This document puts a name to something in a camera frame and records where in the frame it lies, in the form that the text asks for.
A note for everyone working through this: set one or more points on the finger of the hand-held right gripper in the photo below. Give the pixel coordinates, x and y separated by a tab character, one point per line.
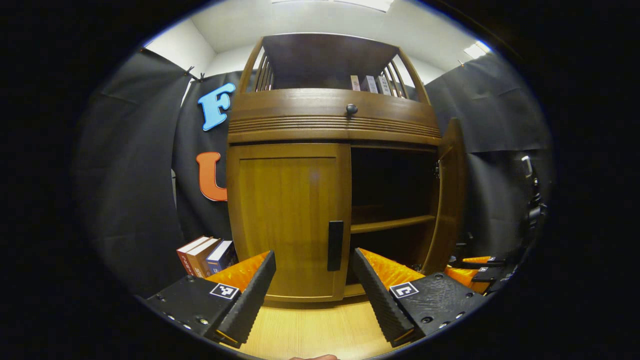
475	277
482	260

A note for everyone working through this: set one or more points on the black drawer knob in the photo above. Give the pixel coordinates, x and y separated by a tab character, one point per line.
351	109

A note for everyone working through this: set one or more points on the wooden shoe cabinet door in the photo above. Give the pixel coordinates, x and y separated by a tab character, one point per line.
285	215
450	200

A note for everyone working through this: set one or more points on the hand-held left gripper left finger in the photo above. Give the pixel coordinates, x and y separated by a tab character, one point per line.
250	300

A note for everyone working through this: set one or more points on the wooden double-door shoe cabinet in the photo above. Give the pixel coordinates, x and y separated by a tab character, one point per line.
300	125

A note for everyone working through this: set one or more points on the black backdrop cloth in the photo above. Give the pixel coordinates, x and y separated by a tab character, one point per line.
130	175

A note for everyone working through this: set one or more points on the mauve book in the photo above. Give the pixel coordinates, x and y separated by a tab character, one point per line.
355	83

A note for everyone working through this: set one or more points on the red-brown book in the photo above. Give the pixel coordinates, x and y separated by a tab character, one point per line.
186	257

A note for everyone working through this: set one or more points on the small ceiling light panel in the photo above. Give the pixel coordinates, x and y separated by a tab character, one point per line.
477	50

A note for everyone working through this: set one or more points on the tan book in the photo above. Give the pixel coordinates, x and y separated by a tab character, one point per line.
202	255

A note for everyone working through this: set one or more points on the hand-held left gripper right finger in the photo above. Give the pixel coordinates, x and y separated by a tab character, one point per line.
380	300

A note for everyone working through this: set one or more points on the wooden cabinet drawer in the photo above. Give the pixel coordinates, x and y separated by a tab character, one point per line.
290	112

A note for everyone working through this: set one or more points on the wooden inner shelf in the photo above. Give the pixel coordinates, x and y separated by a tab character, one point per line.
390	224

